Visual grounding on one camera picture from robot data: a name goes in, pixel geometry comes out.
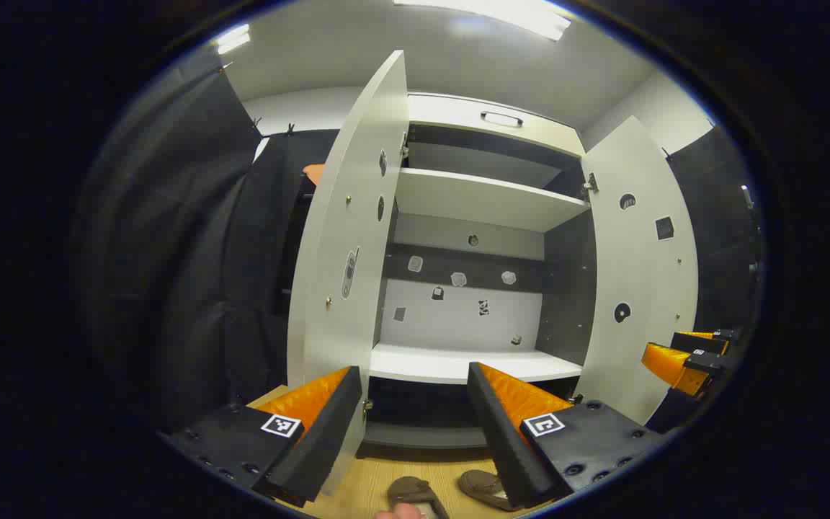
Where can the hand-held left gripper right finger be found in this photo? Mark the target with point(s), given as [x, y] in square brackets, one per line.
[505, 447]

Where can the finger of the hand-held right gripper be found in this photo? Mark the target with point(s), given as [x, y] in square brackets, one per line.
[703, 341]
[674, 366]

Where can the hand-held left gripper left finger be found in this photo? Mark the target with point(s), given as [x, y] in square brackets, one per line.
[314, 447]

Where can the brown fuzzy shoe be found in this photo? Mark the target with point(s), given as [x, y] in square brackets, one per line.
[411, 491]
[483, 486]

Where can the white shoe cabinet door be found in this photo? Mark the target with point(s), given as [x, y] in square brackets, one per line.
[343, 238]
[638, 274]

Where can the white shoe cabinet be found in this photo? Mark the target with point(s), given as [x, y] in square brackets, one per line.
[458, 317]

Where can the white cabinet shelf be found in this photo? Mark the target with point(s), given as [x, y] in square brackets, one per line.
[480, 198]

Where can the black backdrop cloth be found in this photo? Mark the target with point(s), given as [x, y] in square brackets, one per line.
[717, 238]
[192, 252]

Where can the ceiling light panel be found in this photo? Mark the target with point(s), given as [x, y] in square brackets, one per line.
[501, 14]
[233, 39]

